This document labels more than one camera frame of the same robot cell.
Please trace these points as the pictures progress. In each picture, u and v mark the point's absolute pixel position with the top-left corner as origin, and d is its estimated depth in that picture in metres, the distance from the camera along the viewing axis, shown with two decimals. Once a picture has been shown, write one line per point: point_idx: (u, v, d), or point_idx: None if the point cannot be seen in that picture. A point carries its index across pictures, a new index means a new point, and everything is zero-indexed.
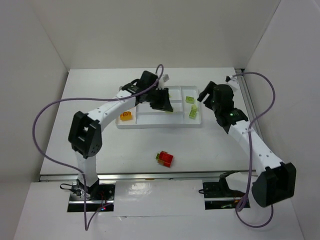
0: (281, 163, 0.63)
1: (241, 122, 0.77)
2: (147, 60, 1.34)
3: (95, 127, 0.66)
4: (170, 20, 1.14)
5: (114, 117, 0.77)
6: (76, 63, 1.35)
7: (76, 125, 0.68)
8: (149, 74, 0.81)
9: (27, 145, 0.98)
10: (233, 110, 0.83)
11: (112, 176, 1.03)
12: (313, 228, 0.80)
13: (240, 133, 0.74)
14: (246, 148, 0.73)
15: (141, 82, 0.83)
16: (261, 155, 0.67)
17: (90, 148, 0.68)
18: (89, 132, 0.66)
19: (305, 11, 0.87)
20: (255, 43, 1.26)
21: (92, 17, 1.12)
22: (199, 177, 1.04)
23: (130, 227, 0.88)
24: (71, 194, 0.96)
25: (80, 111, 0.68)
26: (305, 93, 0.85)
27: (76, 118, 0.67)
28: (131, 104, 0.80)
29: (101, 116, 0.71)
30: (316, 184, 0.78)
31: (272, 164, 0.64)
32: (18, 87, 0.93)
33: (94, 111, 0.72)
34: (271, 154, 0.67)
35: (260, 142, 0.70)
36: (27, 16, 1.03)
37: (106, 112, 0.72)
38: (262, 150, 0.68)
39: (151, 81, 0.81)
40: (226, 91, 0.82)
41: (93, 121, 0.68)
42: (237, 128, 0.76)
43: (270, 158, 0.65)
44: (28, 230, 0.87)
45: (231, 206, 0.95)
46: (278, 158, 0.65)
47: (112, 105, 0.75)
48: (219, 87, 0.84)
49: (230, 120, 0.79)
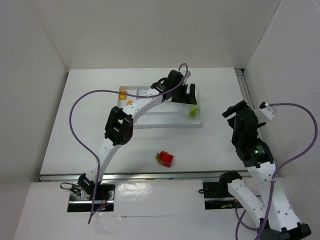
0: (298, 223, 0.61)
1: (265, 163, 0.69)
2: (147, 60, 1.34)
3: (129, 121, 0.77)
4: (170, 20, 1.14)
5: (143, 112, 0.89)
6: (76, 63, 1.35)
7: (112, 118, 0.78)
8: (175, 75, 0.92)
9: (27, 146, 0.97)
10: (258, 146, 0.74)
11: (110, 176, 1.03)
12: (313, 228, 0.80)
13: (262, 179, 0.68)
14: (264, 194, 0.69)
15: (168, 80, 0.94)
16: (279, 211, 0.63)
17: (123, 138, 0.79)
18: (123, 125, 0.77)
19: (305, 12, 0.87)
20: (255, 43, 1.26)
21: (91, 16, 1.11)
22: (199, 177, 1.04)
23: (130, 227, 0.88)
24: (71, 194, 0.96)
25: (116, 107, 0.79)
26: (305, 94, 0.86)
27: (112, 112, 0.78)
28: (159, 100, 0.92)
29: (133, 112, 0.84)
30: (316, 184, 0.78)
31: (289, 225, 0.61)
32: (18, 87, 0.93)
33: (128, 107, 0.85)
34: (290, 211, 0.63)
35: (281, 194, 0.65)
36: (26, 15, 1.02)
37: (138, 108, 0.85)
38: (282, 204, 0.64)
39: (177, 80, 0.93)
40: (251, 123, 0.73)
41: (127, 116, 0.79)
42: (260, 170, 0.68)
43: (288, 217, 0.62)
44: (28, 231, 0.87)
45: (231, 206, 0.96)
46: (296, 216, 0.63)
47: (143, 102, 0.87)
48: (244, 117, 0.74)
49: (254, 159, 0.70)
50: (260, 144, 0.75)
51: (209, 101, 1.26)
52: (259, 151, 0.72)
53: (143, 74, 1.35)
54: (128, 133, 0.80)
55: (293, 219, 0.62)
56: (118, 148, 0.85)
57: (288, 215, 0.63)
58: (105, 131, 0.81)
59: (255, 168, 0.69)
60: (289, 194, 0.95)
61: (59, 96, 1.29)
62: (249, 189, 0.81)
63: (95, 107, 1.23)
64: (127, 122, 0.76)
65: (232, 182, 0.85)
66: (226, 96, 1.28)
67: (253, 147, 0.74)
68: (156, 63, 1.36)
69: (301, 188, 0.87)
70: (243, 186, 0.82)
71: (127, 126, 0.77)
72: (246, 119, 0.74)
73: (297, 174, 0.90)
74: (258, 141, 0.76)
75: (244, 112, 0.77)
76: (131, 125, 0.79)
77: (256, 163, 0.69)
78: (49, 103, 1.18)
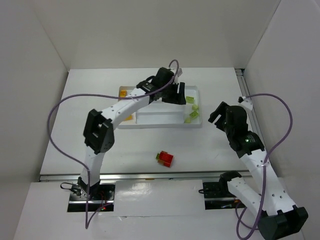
0: (294, 206, 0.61)
1: (257, 150, 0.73)
2: (147, 60, 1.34)
3: (107, 126, 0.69)
4: (170, 20, 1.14)
5: (127, 115, 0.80)
6: (76, 63, 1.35)
7: (90, 122, 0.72)
8: (164, 72, 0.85)
9: (27, 145, 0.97)
10: (248, 135, 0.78)
11: (112, 176, 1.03)
12: (313, 228, 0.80)
13: (254, 166, 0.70)
14: (258, 182, 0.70)
15: (157, 78, 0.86)
16: (274, 195, 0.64)
17: (103, 145, 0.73)
18: (102, 130, 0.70)
19: (305, 12, 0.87)
20: (255, 43, 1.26)
21: (91, 16, 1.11)
22: (199, 177, 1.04)
23: (130, 227, 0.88)
24: (71, 194, 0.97)
25: (95, 110, 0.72)
26: (305, 93, 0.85)
27: (90, 115, 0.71)
28: (146, 102, 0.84)
29: (114, 115, 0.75)
30: (316, 184, 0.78)
31: (285, 207, 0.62)
32: (18, 87, 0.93)
33: (108, 109, 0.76)
34: (284, 195, 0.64)
35: (274, 180, 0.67)
36: (26, 15, 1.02)
37: (119, 111, 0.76)
38: (275, 189, 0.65)
39: (166, 77, 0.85)
40: (240, 115, 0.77)
41: (106, 120, 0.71)
42: (252, 157, 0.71)
43: (283, 200, 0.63)
44: (28, 231, 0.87)
45: (231, 206, 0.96)
46: (291, 200, 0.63)
47: (125, 104, 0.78)
48: (233, 110, 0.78)
49: (246, 147, 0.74)
50: (249, 133, 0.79)
51: (209, 101, 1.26)
52: (250, 139, 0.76)
53: (143, 74, 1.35)
54: (108, 139, 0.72)
55: (288, 202, 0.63)
56: (101, 156, 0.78)
57: (283, 199, 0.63)
58: (85, 137, 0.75)
59: (247, 154, 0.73)
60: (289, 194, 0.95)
61: (59, 96, 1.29)
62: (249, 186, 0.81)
63: (95, 107, 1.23)
64: (104, 127, 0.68)
65: (232, 180, 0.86)
66: (226, 96, 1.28)
67: (244, 137, 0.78)
68: (156, 63, 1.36)
69: (301, 188, 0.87)
70: (242, 183, 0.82)
71: (105, 131, 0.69)
72: (234, 111, 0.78)
73: (297, 174, 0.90)
74: (247, 132, 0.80)
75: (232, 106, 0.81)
76: (111, 130, 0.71)
77: (247, 150, 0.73)
78: (49, 103, 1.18)
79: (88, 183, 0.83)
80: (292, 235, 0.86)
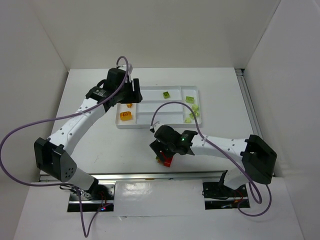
0: (246, 140, 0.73)
1: (194, 138, 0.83)
2: (147, 60, 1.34)
3: (60, 153, 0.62)
4: (170, 20, 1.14)
5: (82, 131, 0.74)
6: (76, 63, 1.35)
7: (40, 155, 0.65)
8: (116, 73, 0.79)
9: (28, 145, 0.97)
10: (181, 135, 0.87)
11: (113, 176, 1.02)
12: (313, 228, 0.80)
13: (201, 146, 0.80)
14: (214, 152, 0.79)
15: (109, 82, 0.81)
16: (229, 148, 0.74)
17: (63, 173, 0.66)
18: (55, 159, 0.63)
19: (306, 12, 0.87)
20: (255, 43, 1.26)
21: (91, 17, 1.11)
22: (199, 177, 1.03)
23: (130, 227, 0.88)
24: (71, 194, 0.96)
25: (41, 138, 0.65)
26: (305, 94, 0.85)
27: (37, 146, 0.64)
28: (100, 112, 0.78)
29: (65, 139, 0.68)
30: (315, 184, 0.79)
31: (242, 147, 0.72)
32: (18, 88, 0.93)
33: (58, 134, 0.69)
34: (234, 140, 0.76)
35: (220, 139, 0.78)
36: (26, 15, 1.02)
37: (70, 132, 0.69)
38: (226, 143, 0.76)
39: (119, 78, 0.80)
40: (163, 128, 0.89)
41: (57, 147, 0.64)
42: (195, 144, 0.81)
43: (236, 144, 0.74)
44: (28, 231, 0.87)
45: (231, 207, 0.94)
46: (240, 139, 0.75)
47: (76, 121, 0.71)
48: (157, 132, 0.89)
49: (187, 144, 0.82)
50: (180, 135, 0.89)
51: (209, 101, 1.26)
52: (184, 137, 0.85)
53: (143, 74, 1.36)
54: (67, 166, 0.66)
55: (240, 142, 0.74)
56: (68, 180, 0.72)
57: (235, 144, 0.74)
58: (41, 169, 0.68)
59: (191, 146, 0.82)
60: (290, 194, 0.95)
61: (59, 96, 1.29)
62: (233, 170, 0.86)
63: None
64: (57, 155, 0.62)
65: (225, 180, 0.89)
66: (225, 96, 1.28)
67: (180, 139, 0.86)
68: (157, 63, 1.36)
69: (301, 188, 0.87)
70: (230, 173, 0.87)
71: (59, 159, 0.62)
72: (159, 131, 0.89)
73: (297, 174, 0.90)
74: (179, 134, 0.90)
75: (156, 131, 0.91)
76: (67, 156, 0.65)
77: (188, 143, 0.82)
78: (49, 103, 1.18)
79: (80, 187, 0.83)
80: (292, 234, 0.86)
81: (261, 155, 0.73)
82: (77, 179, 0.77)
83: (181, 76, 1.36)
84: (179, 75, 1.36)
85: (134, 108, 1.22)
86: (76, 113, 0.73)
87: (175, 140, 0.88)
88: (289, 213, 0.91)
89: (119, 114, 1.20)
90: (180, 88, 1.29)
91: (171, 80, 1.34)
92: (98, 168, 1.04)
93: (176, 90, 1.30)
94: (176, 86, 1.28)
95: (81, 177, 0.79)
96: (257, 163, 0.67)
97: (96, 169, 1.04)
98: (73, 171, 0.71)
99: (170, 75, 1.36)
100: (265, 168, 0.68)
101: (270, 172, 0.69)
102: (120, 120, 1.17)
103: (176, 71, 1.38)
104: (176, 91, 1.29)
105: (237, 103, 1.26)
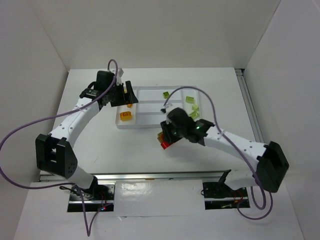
0: (265, 146, 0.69)
1: (210, 129, 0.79)
2: (147, 60, 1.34)
3: (64, 145, 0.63)
4: (170, 20, 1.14)
5: (81, 127, 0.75)
6: (77, 63, 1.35)
7: (42, 151, 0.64)
8: (105, 74, 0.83)
9: (28, 145, 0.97)
10: (196, 123, 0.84)
11: (111, 176, 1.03)
12: (313, 228, 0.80)
13: (216, 140, 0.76)
14: (228, 150, 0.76)
15: (99, 84, 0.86)
16: (246, 149, 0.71)
17: (66, 168, 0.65)
18: (58, 152, 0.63)
19: (306, 12, 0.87)
20: (255, 43, 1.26)
21: (91, 17, 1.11)
22: (199, 177, 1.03)
23: (130, 227, 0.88)
24: (71, 194, 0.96)
25: (42, 134, 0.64)
26: (305, 94, 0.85)
27: (39, 142, 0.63)
28: (96, 109, 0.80)
29: (66, 132, 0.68)
30: (316, 184, 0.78)
31: (260, 152, 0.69)
32: (18, 88, 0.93)
33: (58, 130, 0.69)
34: (252, 142, 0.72)
35: (238, 137, 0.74)
36: (27, 16, 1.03)
37: (71, 126, 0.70)
38: (243, 143, 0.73)
39: (109, 79, 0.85)
40: (179, 113, 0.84)
41: (60, 140, 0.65)
42: (210, 136, 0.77)
43: (254, 147, 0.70)
44: (28, 231, 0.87)
45: (231, 207, 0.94)
46: (259, 142, 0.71)
47: (74, 117, 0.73)
48: (171, 113, 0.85)
49: (201, 133, 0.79)
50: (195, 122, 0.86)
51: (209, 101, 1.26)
52: (199, 125, 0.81)
53: (143, 74, 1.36)
54: (69, 160, 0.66)
55: (259, 145, 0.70)
56: (70, 175, 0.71)
57: (253, 146, 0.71)
58: (42, 168, 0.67)
59: (205, 136, 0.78)
60: (290, 194, 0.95)
61: (59, 96, 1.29)
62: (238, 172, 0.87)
63: None
64: (61, 146, 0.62)
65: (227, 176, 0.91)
66: (225, 95, 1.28)
67: (194, 126, 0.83)
68: (157, 64, 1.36)
69: (301, 189, 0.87)
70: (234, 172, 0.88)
71: (63, 151, 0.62)
72: (172, 112, 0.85)
73: (297, 174, 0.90)
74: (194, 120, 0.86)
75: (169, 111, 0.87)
76: (70, 149, 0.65)
77: (203, 133, 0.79)
78: (49, 103, 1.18)
79: (80, 187, 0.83)
80: (292, 235, 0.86)
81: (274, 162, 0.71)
82: (77, 178, 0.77)
83: (181, 76, 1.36)
84: (179, 75, 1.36)
85: (134, 108, 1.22)
86: (73, 110, 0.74)
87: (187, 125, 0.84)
88: (289, 213, 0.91)
89: (119, 114, 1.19)
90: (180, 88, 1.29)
91: (171, 80, 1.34)
92: (98, 168, 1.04)
93: (176, 91, 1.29)
94: (176, 86, 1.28)
95: (81, 177, 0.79)
96: (270, 170, 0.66)
97: (97, 169, 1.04)
98: (74, 167, 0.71)
99: (169, 75, 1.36)
100: (276, 175, 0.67)
101: (278, 179, 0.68)
102: (120, 120, 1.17)
103: (176, 71, 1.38)
104: (176, 91, 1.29)
105: (237, 103, 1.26)
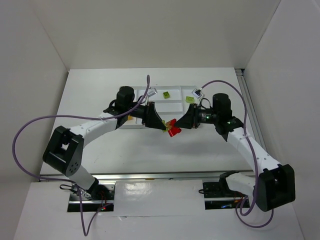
0: (279, 164, 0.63)
1: (238, 128, 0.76)
2: (147, 61, 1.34)
3: (77, 141, 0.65)
4: (170, 20, 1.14)
5: (96, 134, 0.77)
6: (76, 63, 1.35)
7: (55, 141, 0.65)
8: (123, 96, 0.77)
9: (27, 146, 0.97)
10: (232, 118, 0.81)
11: (110, 176, 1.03)
12: (313, 229, 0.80)
13: (238, 139, 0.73)
14: (244, 153, 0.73)
15: (118, 103, 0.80)
16: (258, 158, 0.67)
17: (69, 166, 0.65)
18: (70, 147, 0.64)
19: (306, 12, 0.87)
20: (255, 44, 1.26)
21: (91, 17, 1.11)
22: (199, 177, 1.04)
23: (129, 227, 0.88)
24: (71, 194, 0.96)
25: (61, 126, 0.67)
26: (305, 94, 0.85)
27: (56, 133, 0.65)
28: (112, 126, 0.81)
29: (84, 132, 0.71)
30: (316, 184, 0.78)
31: (270, 166, 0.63)
32: (18, 89, 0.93)
33: (77, 127, 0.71)
34: (268, 157, 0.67)
35: (258, 146, 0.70)
36: (27, 16, 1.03)
37: (89, 128, 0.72)
38: (260, 152, 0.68)
39: (126, 100, 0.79)
40: (226, 103, 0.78)
41: (76, 135, 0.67)
42: (234, 133, 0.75)
43: (267, 160, 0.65)
44: (27, 231, 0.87)
45: (231, 207, 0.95)
46: (276, 160, 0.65)
47: (95, 123, 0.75)
48: (219, 97, 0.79)
49: (229, 127, 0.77)
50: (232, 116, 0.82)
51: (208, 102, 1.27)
52: (232, 121, 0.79)
53: (143, 75, 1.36)
54: (75, 158, 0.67)
55: (273, 162, 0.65)
56: (67, 176, 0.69)
57: (267, 159, 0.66)
58: (45, 160, 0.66)
59: (230, 132, 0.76)
60: None
61: (59, 96, 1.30)
62: (241, 175, 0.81)
63: (95, 107, 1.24)
64: (74, 141, 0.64)
65: (230, 175, 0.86)
66: None
67: (227, 119, 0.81)
68: (157, 64, 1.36)
69: (301, 189, 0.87)
70: (239, 175, 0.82)
71: (74, 147, 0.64)
72: (220, 97, 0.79)
73: (297, 174, 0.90)
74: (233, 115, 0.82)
75: (218, 93, 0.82)
76: (80, 147, 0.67)
77: (230, 129, 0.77)
78: (49, 102, 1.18)
79: (80, 187, 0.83)
80: (292, 235, 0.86)
81: (281, 188, 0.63)
82: (78, 178, 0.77)
83: (181, 76, 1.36)
84: (179, 75, 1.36)
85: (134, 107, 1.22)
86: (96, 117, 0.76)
87: (225, 116, 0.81)
88: (289, 214, 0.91)
89: None
90: (180, 88, 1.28)
91: (171, 80, 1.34)
92: (97, 168, 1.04)
93: (176, 90, 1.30)
94: (175, 86, 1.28)
95: (82, 177, 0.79)
96: (271, 187, 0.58)
97: (96, 169, 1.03)
98: (75, 168, 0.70)
99: (169, 75, 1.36)
100: (274, 197, 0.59)
101: (273, 204, 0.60)
102: None
103: (175, 71, 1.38)
104: (176, 91, 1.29)
105: (237, 103, 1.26)
